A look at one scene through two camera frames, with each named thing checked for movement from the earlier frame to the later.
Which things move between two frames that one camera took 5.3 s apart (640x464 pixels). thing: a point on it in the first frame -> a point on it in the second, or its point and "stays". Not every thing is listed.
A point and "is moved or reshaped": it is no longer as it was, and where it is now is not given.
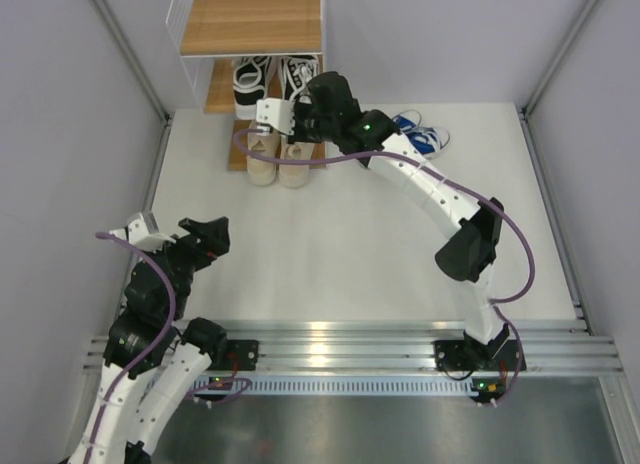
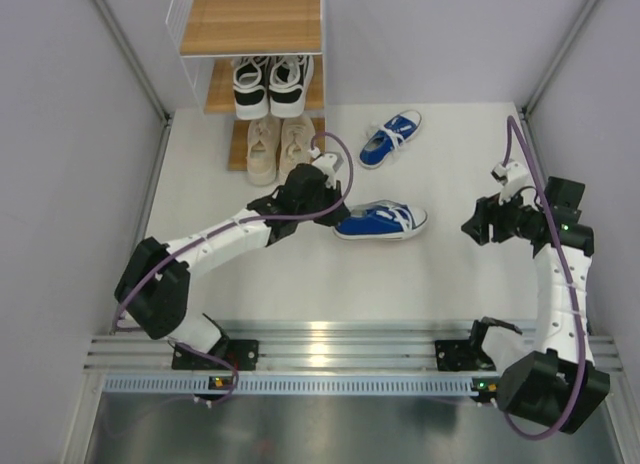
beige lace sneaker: (262, 172) stays
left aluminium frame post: (131, 57) stays
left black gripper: (214, 240) -> (334, 217)
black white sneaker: (296, 71) is moved or reshaped
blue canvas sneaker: (429, 140) -> (380, 220)
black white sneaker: (248, 83) stays
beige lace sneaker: (294, 175) stays
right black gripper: (298, 111) -> (489, 212)
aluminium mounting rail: (385, 348) stays
